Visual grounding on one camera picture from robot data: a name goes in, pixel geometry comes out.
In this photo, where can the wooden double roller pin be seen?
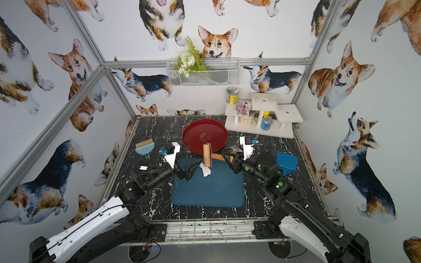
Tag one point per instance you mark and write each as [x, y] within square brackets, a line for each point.
[209, 156]

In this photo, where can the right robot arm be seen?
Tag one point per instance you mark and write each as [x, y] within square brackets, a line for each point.
[297, 219]

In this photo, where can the white dough piece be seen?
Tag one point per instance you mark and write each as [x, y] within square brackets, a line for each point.
[205, 170]

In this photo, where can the white wire wall basket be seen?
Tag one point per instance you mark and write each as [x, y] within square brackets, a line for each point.
[220, 72]

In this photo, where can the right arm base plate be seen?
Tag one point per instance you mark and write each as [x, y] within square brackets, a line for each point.
[267, 230]

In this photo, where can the white tiered shelf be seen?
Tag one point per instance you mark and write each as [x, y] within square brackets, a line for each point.
[274, 120]

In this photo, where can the yellow sunflower seed can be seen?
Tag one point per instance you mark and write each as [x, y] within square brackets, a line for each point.
[232, 95]

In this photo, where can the pink flower decoration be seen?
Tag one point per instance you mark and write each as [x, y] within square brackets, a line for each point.
[243, 108]

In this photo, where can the teal plastic tray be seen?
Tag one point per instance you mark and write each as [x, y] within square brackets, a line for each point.
[222, 188]

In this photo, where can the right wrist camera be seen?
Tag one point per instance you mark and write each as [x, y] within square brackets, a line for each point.
[247, 144]

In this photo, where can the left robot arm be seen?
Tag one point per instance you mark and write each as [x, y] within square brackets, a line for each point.
[116, 222]

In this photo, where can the light blue hand brush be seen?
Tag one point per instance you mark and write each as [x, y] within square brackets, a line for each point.
[144, 147]

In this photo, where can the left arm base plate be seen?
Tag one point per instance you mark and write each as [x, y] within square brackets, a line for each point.
[151, 233]

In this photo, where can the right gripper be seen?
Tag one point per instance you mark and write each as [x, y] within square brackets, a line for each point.
[235, 161]

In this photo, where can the red round tray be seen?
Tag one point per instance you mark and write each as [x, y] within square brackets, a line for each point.
[204, 131]

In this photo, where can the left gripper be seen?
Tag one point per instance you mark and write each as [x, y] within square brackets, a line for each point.
[179, 169]

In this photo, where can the blue can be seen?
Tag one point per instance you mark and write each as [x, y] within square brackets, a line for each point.
[266, 123]

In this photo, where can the artificial green white flowers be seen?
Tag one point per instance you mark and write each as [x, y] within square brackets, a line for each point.
[190, 61]

